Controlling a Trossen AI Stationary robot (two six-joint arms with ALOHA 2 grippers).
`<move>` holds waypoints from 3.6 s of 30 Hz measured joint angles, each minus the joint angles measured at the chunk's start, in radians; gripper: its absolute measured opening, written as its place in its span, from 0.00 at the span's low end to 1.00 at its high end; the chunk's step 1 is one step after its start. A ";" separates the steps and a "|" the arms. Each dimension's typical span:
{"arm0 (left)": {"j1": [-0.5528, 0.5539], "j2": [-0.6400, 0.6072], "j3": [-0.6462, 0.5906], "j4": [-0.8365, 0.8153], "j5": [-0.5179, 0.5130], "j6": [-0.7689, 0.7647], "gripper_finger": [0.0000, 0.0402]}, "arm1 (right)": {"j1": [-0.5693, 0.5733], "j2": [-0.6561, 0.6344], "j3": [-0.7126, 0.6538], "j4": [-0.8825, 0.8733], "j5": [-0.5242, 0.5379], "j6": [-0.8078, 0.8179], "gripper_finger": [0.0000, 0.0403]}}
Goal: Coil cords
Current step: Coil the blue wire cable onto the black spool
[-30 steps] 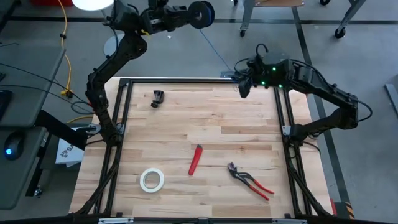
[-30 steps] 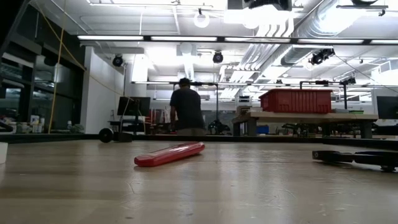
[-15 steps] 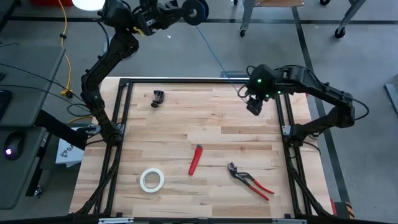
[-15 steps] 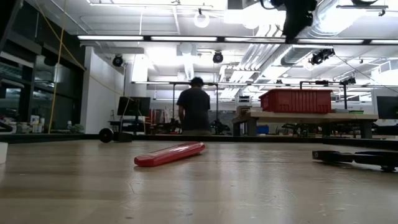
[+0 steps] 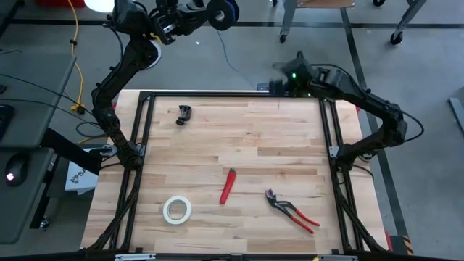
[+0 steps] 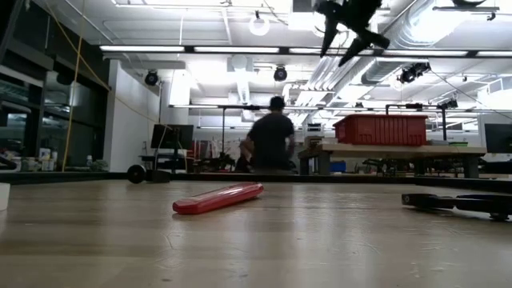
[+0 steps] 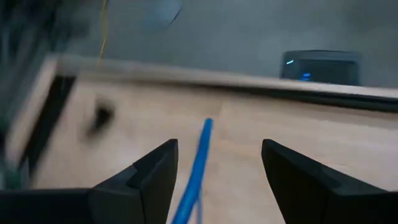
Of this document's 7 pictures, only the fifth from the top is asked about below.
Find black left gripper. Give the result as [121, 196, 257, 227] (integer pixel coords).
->
[150, 0, 215, 46]

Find black cord spool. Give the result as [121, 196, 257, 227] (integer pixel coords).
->
[206, 0, 241, 32]

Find thin blue cord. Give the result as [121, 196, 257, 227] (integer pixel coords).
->
[215, 0, 257, 88]

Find wooden wheeled workbench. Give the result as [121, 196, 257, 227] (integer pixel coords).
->
[271, 0, 428, 46]

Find black screw clamp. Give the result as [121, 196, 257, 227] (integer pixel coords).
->
[175, 104, 193, 127]

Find white floor lamp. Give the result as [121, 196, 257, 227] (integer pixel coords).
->
[83, 0, 163, 70]

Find red utility knife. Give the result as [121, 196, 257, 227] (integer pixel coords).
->
[219, 167, 238, 206]

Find white tape roll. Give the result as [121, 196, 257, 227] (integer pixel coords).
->
[162, 195, 193, 225]

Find black diagonal bar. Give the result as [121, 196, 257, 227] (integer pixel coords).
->
[40, 126, 104, 175]

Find grey desk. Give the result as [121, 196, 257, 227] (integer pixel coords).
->
[0, 53, 77, 149]
[0, 146, 61, 244]

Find yellow black striped block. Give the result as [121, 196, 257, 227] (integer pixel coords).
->
[384, 231, 414, 257]

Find white printed box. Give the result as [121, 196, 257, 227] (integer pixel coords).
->
[64, 161, 99, 196]

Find black computer keyboard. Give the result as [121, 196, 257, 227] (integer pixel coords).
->
[0, 104, 15, 141]

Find black computer mouse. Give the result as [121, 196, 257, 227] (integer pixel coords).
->
[4, 152, 30, 188]

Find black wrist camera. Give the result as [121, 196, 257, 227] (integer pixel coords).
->
[156, 0, 181, 11]

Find red-handled pliers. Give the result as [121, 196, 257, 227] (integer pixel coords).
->
[265, 188, 321, 235]

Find yellow extension cable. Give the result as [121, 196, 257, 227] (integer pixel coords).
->
[67, 0, 99, 144]

